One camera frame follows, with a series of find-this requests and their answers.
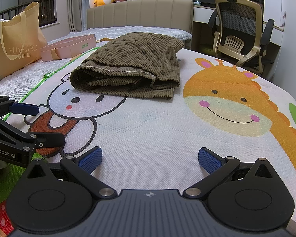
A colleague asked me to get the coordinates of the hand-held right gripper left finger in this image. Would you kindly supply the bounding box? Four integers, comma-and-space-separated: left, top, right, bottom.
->
27, 146, 117, 199

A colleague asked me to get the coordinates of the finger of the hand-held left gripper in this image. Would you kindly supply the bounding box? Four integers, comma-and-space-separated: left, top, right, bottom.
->
0, 96, 39, 116
0, 115, 66, 151

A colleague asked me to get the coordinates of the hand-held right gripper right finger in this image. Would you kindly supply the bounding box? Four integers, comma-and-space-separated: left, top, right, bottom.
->
181, 147, 274, 199

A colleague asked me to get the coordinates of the olive dotted corduroy jacket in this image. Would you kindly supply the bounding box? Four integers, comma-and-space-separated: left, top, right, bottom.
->
70, 33, 185, 100

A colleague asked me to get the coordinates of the beige tote bag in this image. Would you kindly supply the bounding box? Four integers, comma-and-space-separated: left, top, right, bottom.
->
0, 2, 48, 84

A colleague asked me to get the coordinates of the pink gift box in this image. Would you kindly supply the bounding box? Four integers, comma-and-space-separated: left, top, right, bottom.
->
41, 35, 97, 62

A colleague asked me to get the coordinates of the beige mesh office chair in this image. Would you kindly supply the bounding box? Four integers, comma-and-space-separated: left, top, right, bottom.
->
208, 0, 275, 76

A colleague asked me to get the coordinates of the white desk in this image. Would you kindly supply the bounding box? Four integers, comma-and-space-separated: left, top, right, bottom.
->
193, 1, 284, 30

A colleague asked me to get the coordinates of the beige padded headboard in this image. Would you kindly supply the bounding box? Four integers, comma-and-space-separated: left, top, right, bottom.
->
86, 0, 194, 34

